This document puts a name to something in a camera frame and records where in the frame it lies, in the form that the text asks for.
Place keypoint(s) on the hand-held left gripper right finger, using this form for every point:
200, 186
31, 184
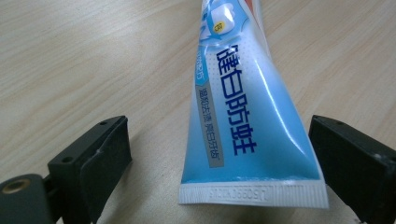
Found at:
358, 168

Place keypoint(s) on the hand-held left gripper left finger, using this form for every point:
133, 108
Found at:
93, 168

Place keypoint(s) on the blue and white toothpaste tube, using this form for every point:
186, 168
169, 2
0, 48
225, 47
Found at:
249, 130

